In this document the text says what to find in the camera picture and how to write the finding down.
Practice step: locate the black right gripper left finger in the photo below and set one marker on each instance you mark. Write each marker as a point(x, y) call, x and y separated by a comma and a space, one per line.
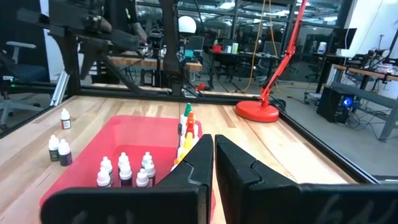
point(140, 205)

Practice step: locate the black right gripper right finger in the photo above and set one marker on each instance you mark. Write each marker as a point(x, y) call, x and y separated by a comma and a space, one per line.
point(280, 205)

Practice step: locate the small white-capped dropper bottle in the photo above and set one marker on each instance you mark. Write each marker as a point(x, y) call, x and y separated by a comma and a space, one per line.
point(103, 177)
point(150, 169)
point(142, 178)
point(125, 174)
point(106, 163)
point(123, 158)
point(53, 152)
point(65, 157)
point(147, 158)

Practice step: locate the green food colouring bottle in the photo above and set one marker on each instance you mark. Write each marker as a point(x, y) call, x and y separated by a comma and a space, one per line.
point(187, 109)

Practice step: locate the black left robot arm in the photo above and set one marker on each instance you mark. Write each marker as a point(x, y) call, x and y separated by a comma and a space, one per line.
point(170, 46)

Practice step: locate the person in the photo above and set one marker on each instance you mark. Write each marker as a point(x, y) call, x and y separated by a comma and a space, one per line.
point(124, 12)

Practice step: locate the red translucent plastic bin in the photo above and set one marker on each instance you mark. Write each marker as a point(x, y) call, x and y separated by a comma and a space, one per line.
point(140, 133)

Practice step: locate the black office chair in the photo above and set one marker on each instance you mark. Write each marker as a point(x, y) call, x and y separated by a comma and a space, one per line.
point(28, 73)

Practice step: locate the silver aluminium extrusion bar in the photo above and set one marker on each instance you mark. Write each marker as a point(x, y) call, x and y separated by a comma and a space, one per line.
point(60, 90)

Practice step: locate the wooden workbench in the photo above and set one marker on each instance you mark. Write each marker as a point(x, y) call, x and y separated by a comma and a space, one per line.
point(140, 63)

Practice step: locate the red desk lamp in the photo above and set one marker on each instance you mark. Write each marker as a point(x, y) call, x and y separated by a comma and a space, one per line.
point(256, 111)

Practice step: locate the small red-labelled dropper bottle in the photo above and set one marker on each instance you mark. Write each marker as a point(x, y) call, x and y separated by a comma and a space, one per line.
point(65, 123)

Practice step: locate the black computer tower blue light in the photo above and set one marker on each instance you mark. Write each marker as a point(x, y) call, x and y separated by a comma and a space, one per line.
point(331, 104)

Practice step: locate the white globe lamp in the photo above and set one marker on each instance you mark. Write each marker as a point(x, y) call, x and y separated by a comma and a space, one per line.
point(187, 24)

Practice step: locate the red cup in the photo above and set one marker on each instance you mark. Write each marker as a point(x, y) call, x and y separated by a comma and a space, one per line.
point(217, 48)

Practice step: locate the black background desk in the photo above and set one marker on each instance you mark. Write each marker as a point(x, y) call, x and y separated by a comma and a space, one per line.
point(248, 55)

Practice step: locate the wooden desk black legs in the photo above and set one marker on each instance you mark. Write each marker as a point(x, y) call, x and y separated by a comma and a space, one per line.
point(363, 72)

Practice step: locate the green white container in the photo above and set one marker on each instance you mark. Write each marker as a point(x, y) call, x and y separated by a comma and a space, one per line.
point(235, 48)

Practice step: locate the black aluminium table frame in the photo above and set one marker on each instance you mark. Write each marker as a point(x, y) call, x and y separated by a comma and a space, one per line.
point(71, 68)

